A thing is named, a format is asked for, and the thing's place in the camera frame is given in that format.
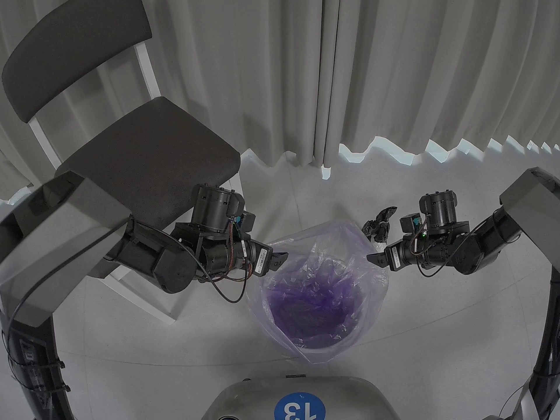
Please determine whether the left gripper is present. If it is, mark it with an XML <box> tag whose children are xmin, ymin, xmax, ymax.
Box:
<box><xmin>221</xmin><ymin>238</ymin><xmax>290</xmax><ymax>279</ymax></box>

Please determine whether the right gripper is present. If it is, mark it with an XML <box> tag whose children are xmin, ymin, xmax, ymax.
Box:
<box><xmin>367</xmin><ymin>240</ymin><xmax>430</xmax><ymax>273</ymax></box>

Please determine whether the purple plastic bag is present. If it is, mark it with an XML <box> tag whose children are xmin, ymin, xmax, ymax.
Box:
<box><xmin>245</xmin><ymin>219</ymin><xmax>390</xmax><ymax>364</ymax></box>

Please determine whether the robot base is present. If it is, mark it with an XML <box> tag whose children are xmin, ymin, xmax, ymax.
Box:
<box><xmin>202</xmin><ymin>374</ymin><xmax>399</xmax><ymax>420</ymax></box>

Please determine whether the crumpled black plastic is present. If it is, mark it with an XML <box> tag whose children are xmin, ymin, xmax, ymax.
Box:
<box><xmin>362</xmin><ymin>206</ymin><xmax>398</xmax><ymax>242</ymax></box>

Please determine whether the white trash bin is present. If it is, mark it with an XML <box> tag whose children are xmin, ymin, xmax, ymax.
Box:
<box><xmin>260</xmin><ymin>252</ymin><xmax>366</xmax><ymax>351</ymax></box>

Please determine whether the dark grey white chair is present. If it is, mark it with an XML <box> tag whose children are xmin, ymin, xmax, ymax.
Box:
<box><xmin>1</xmin><ymin>0</ymin><xmax>246</xmax><ymax>325</ymax></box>

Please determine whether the beige curtain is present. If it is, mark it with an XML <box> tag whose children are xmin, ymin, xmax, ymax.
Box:
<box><xmin>321</xmin><ymin>0</ymin><xmax>560</xmax><ymax>167</ymax></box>
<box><xmin>0</xmin><ymin>0</ymin><xmax>326</xmax><ymax>202</ymax></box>

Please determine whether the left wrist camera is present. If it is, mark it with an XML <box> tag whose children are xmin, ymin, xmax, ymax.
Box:
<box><xmin>234</xmin><ymin>210</ymin><xmax>257</xmax><ymax>242</ymax></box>

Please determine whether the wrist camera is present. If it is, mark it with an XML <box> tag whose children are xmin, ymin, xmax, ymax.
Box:
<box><xmin>234</xmin><ymin>210</ymin><xmax>257</xmax><ymax>242</ymax></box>
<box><xmin>400</xmin><ymin>213</ymin><xmax>423</xmax><ymax>236</ymax></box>

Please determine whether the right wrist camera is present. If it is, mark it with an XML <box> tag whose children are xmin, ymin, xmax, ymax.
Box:
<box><xmin>400</xmin><ymin>213</ymin><xmax>423</xmax><ymax>236</ymax></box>

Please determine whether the black cable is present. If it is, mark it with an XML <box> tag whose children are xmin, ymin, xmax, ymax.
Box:
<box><xmin>197</xmin><ymin>252</ymin><xmax>254</xmax><ymax>304</ymax></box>

